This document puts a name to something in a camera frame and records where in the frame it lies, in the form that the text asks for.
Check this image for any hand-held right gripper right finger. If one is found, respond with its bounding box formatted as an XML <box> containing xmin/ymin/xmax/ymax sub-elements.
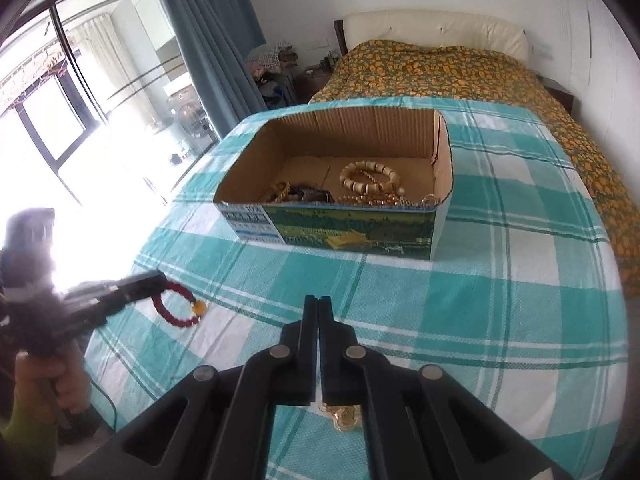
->
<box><xmin>319</xmin><ymin>296</ymin><xmax>573</xmax><ymax>480</ymax></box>

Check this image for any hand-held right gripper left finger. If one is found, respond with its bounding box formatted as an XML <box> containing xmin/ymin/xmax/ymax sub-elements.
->
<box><xmin>65</xmin><ymin>296</ymin><xmax>319</xmax><ymax>480</ymax></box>

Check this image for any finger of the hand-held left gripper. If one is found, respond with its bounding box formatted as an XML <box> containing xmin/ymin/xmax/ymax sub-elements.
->
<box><xmin>107</xmin><ymin>271</ymin><xmax>168</xmax><ymax>297</ymax></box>
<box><xmin>102</xmin><ymin>287</ymin><xmax>151</xmax><ymax>319</ymax></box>

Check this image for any red bead bracelet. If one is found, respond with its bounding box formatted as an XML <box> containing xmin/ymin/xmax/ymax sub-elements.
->
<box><xmin>151</xmin><ymin>281</ymin><xmax>208</xmax><ymax>328</ymax></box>

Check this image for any gold pendant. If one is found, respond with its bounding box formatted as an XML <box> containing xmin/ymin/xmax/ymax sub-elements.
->
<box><xmin>322</xmin><ymin>402</ymin><xmax>362</xmax><ymax>432</ymax></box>

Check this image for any printed cardboard box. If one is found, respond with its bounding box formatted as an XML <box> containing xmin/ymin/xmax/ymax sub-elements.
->
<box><xmin>214</xmin><ymin>106</ymin><xmax>455</xmax><ymax>261</ymax></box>

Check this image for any round wooden bead bracelet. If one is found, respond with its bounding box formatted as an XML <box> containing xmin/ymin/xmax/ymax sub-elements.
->
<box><xmin>336</xmin><ymin>192</ymin><xmax>407</xmax><ymax>208</ymax></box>

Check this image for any dark bead bracelet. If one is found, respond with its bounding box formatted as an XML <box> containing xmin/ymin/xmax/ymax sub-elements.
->
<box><xmin>289</xmin><ymin>186</ymin><xmax>334</xmax><ymax>204</ymax></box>

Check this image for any gold chain jewelry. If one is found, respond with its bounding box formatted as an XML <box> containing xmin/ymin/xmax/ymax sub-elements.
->
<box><xmin>261</xmin><ymin>181</ymin><xmax>294</xmax><ymax>204</ymax></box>

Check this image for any light barrel bead bracelet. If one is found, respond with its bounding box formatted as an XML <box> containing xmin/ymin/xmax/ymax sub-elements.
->
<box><xmin>339</xmin><ymin>159</ymin><xmax>402</xmax><ymax>196</ymax></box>

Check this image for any person's left forearm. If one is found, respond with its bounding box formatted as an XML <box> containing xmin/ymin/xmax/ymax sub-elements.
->
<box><xmin>0</xmin><ymin>385</ymin><xmax>58</xmax><ymax>480</ymax></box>

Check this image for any person's left hand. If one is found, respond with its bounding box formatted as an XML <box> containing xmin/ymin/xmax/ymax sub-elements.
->
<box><xmin>14</xmin><ymin>339</ymin><xmax>92</xmax><ymax>417</ymax></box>

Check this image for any teal checked bedsheet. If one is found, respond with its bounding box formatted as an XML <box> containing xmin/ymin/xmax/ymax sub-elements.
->
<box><xmin>82</xmin><ymin>97</ymin><xmax>626</xmax><ymax>480</ymax></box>

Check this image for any sliding glass door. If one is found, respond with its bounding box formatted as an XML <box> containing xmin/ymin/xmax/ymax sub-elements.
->
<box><xmin>0</xmin><ymin>0</ymin><xmax>201</xmax><ymax>206</ymax></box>

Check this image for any pile of clothes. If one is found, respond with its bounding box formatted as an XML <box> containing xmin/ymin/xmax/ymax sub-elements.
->
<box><xmin>244</xmin><ymin>42</ymin><xmax>298</xmax><ymax>107</ymax></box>

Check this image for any dark wooden nightstand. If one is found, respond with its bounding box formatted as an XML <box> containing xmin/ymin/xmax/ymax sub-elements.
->
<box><xmin>542</xmin><ymin>77</ymin><xmax>576</xmax><ymax>112</ymax></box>
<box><xmin>295</xmin><ymin>67</ymin><xmax>331</xmax><ymax>104</ymax></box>

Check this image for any blue-grey curtain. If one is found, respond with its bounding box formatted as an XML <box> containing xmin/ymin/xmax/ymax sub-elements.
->
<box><xmin>145</xmin><ymin>0</ymin><xmax>268</xmax><ymax>141</ymax></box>

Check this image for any orange floral blanket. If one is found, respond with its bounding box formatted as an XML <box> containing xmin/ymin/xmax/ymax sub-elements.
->
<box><xmin>307</xmin><ymin>40</ymin><xmax>640</xmax><ymax>286</ymax></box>

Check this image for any cream padded headboard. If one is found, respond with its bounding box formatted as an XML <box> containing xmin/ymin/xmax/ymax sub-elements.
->
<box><xmin>334</xmin><ymin>10</ymin><xmax>529</xmax><ymax>61</ymax></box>

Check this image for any black cable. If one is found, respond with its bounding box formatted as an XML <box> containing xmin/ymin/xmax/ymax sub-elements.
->
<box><xmin>90</xmin><ymin>379</ymin><xmax>119</xmax><ymax>432</ymax></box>

